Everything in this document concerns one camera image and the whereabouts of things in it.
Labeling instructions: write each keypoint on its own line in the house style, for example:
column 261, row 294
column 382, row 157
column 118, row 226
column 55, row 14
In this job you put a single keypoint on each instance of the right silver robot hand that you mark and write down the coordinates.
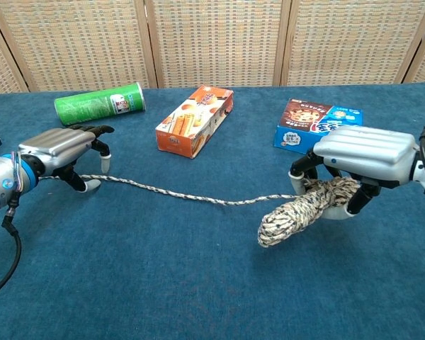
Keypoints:
column 368, row 150

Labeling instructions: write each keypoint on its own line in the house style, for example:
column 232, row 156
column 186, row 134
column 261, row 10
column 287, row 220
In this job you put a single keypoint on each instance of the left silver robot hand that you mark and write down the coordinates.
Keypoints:
column 60, row 145

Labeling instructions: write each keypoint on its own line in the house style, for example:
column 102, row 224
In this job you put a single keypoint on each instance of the green chips can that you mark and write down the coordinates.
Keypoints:
column 88, row 106

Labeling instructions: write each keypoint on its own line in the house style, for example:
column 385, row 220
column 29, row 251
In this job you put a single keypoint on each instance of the blue cookie box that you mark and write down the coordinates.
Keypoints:
column 304, row 117

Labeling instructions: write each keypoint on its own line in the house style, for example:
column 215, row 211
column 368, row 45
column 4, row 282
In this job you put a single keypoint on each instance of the orange snack box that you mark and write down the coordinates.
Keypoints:
column 187, row 124

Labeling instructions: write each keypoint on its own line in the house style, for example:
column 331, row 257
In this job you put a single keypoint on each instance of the blue carpet table cover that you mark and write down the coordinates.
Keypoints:
column 163, row 283

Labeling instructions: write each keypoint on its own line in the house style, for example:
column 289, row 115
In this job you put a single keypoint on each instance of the woven wooden folding screen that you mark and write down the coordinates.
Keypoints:
column 216, row 42

